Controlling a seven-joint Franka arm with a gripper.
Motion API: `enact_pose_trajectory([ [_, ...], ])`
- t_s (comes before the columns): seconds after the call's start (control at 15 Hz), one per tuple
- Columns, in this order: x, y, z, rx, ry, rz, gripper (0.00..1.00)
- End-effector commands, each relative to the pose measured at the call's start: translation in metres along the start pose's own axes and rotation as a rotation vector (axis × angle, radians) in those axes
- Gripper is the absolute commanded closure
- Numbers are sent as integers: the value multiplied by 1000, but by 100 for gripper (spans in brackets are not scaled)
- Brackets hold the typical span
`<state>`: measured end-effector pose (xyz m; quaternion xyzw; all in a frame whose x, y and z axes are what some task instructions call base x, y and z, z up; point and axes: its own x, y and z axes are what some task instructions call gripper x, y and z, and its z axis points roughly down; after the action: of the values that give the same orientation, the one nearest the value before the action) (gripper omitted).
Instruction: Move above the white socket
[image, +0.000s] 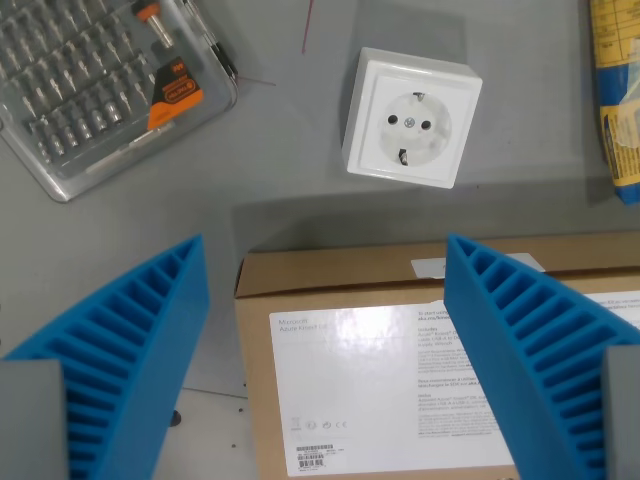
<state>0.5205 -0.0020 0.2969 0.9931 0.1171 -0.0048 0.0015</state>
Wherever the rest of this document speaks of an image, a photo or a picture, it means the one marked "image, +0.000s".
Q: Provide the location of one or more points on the clear screwdriver bit set case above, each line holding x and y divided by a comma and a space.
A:
100, 85

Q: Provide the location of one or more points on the brown cardboard Kinect box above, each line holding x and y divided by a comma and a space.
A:
370, 370

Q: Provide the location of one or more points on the yellow and blue paper package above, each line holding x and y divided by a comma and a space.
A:
616, 95

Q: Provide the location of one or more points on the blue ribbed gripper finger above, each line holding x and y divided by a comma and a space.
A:
130, 350
540, 350

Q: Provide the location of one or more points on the white wall socket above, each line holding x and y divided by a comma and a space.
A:
411, 120

